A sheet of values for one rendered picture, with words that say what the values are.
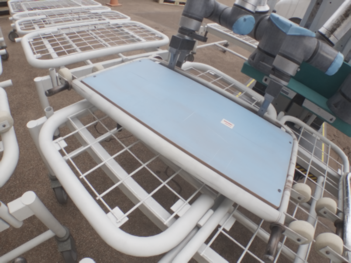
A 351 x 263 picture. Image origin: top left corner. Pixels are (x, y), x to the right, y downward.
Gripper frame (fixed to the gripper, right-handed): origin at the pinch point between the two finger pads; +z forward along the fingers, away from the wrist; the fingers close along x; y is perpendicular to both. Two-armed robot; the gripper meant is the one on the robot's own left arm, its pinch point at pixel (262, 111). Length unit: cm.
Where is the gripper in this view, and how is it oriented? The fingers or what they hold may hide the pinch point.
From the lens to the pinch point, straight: 78.6
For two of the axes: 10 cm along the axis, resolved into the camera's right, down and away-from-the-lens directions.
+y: 8.2, 5.0, -2.8
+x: 4.8, -3.1, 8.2
